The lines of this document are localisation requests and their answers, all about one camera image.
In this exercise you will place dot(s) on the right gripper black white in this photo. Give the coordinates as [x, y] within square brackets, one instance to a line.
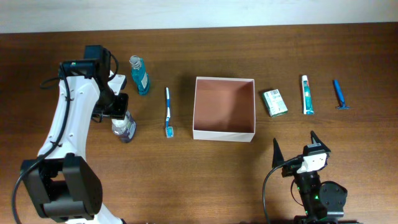
[292, 167]

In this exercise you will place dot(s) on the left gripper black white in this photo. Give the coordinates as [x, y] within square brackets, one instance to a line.
[116, 106]

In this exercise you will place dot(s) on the clear purple soap pump bottle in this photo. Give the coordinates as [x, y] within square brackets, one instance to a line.
[125, 128]

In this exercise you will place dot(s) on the blue mouthwash bottle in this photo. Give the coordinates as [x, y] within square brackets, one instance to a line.
[139, 74]

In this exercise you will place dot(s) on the green white soap box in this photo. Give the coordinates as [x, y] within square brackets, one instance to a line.
[274, 103]

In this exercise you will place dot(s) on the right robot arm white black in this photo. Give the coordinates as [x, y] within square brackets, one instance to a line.
[323, 202]

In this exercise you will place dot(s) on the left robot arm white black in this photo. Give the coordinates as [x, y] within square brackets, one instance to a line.
[60, 183]

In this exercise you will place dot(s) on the white toothpaste tube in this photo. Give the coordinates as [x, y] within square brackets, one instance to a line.
[307, 99]

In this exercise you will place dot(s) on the blue white toothbrush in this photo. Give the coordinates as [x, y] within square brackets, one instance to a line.
[169, 131]

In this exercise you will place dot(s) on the blue disposable razor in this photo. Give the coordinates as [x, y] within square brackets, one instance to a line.
[342, 104]

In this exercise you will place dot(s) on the white cardboard box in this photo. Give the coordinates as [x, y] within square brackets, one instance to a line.
[224, 109]

